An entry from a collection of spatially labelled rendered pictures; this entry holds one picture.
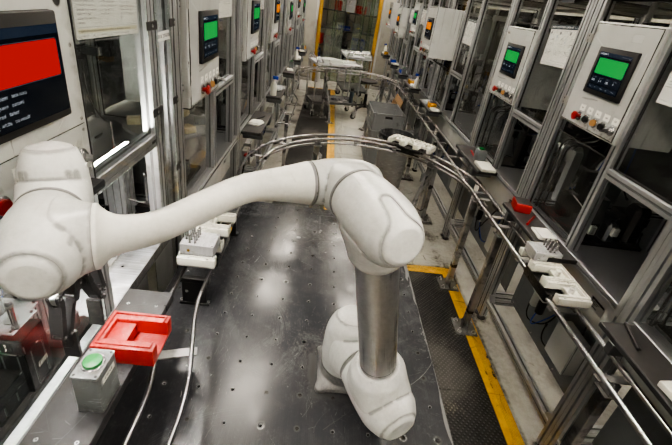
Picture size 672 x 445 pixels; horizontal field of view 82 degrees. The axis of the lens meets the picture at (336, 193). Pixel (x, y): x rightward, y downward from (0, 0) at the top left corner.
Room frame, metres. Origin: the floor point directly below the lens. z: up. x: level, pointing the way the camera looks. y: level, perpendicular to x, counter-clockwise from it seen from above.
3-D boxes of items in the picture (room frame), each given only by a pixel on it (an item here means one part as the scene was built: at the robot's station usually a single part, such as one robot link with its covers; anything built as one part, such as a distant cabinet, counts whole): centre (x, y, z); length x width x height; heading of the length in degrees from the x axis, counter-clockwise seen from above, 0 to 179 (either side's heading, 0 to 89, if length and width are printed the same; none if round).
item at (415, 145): (3.01, -0.54, 0.84); 0.37 x 0.14 x 0.10; 62
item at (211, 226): (1.34, 0.50, 0.84); 0.36 x 0.14 x 0.10; 4
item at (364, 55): (7.99, -0.01, 0.48); 0.84 x 0.58 x 0.97; 12
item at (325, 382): (0.95, -0.11, 0.71); 0.22 x 0.18 x 0.06; 4
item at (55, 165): (0.56, 0.47, 1.47); 0.13 x 0.11 x 0.16; 28
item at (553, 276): (1.45, -1.00, 0.84); 0.37 x 0.14 x 0.10; 4
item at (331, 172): (0.83, -0.02, 1.44); 0.18 x 0.14 x 0.13; 118
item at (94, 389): (0.57, 0.49, 0.97); 0.08 x 0.08 x 0.12; 4
